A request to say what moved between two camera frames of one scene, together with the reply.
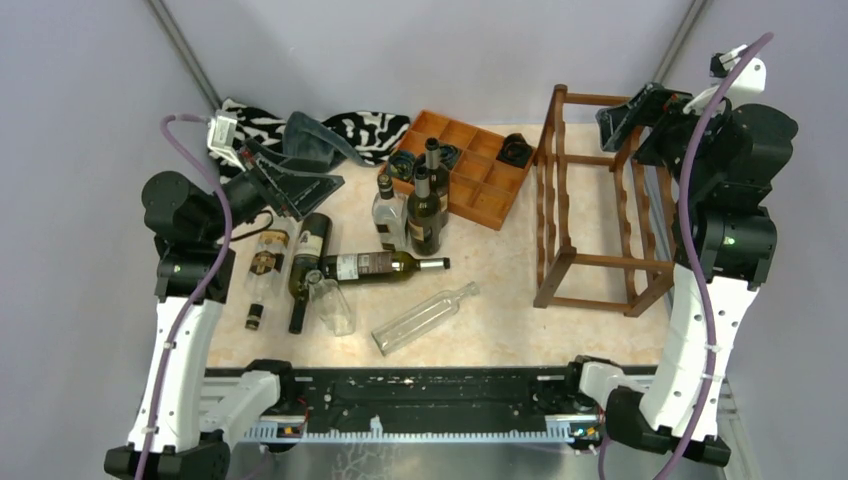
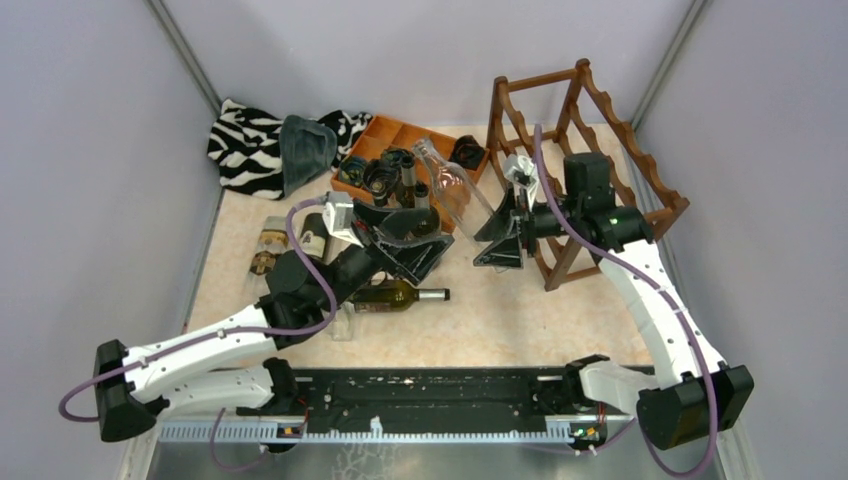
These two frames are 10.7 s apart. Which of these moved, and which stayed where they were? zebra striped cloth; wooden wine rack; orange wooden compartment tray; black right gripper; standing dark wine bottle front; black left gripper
Moved: black right gripper; orange wooden compartment tray; black left gripper; wooden wine rack
Stayed: zebra striped cloth; standing dark wine bottle front
